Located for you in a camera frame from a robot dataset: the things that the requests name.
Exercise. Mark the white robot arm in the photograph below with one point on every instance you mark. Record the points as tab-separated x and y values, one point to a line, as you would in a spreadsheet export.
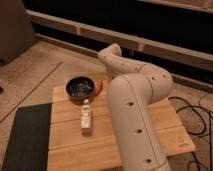
133	86

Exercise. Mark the dark blue bowl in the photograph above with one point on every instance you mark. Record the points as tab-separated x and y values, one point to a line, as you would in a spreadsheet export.
80	88

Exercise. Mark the white plastic bottle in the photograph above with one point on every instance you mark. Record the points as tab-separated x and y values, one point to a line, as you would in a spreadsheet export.
86	117

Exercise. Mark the dark grey floor mat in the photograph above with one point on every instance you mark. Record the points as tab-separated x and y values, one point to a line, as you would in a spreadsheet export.
27	149

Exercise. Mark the brown cabinet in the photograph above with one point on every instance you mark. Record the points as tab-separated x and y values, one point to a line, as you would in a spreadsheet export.
16	32

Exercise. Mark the orange ring object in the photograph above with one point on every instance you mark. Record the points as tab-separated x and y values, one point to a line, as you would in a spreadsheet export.
98	87

